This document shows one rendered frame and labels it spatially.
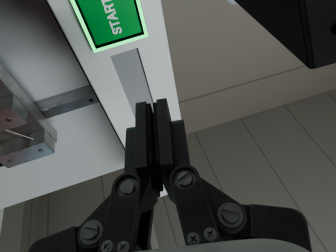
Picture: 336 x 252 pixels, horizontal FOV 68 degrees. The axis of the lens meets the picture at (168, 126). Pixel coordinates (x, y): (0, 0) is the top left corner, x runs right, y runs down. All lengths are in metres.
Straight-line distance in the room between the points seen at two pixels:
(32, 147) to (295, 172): 1.75
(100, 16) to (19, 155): 0.29
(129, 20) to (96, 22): 0.03
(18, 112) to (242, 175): 1.63
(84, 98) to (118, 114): 0.13
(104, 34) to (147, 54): 0.05
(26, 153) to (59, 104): 0.09
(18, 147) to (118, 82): 0.23
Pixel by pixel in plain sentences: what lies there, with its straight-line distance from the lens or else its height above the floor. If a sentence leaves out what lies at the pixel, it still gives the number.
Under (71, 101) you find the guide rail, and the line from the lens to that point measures 0.45.
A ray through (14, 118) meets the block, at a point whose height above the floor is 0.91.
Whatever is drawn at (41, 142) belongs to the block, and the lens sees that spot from 0.44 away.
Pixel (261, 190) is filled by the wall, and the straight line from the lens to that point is 1.83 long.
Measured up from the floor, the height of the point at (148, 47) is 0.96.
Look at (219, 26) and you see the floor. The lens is 1.51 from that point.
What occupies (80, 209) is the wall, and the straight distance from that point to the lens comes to 1.92.
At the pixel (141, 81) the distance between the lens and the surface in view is 0.30.
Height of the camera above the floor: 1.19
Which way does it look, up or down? 39 degrees down
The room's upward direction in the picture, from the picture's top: 159 degrees clockwise
